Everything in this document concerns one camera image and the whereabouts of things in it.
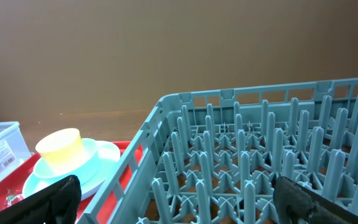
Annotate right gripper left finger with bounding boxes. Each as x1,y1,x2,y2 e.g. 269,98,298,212
0,175,81,224

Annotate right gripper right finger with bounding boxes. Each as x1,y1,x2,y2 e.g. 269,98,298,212
273,176,358,224

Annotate light blue small bowl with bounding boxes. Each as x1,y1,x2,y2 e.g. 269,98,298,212
33,138,100,185

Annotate red snack wrapper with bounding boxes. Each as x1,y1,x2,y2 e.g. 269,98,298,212
4,189,24,208

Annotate yellow plastic cup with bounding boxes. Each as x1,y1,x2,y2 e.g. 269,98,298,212
35,128,88,173

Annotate grey dishwasher rack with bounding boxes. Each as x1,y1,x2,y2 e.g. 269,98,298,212
78,78,358,223

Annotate red plastic tray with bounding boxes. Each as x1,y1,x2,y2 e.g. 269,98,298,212
0,141,129,217

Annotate light blue plate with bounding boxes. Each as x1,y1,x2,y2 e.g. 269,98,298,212
22,139,121,200

